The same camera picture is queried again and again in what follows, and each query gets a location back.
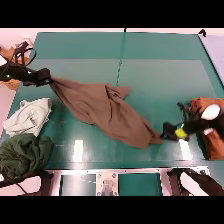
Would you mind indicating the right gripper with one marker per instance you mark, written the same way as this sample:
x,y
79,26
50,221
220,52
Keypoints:
x,y
173,131

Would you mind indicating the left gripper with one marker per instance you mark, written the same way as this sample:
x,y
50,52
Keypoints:
x,y
43,77

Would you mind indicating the rust orange garment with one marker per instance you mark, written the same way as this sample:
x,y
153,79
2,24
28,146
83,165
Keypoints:
x,y
215,145

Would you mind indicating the silver frame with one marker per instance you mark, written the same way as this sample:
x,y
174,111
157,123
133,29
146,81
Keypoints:
x,y
106,183

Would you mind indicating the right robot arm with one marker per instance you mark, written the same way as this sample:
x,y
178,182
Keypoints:
x,y
200,124

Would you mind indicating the brown T-shirt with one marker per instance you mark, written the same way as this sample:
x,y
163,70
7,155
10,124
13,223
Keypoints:
x,y
110,111

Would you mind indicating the dark green garment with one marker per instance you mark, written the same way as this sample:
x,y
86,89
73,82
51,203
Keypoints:
x,y
21,153

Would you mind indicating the white garment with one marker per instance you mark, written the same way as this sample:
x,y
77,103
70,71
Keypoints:
x,y
29,116

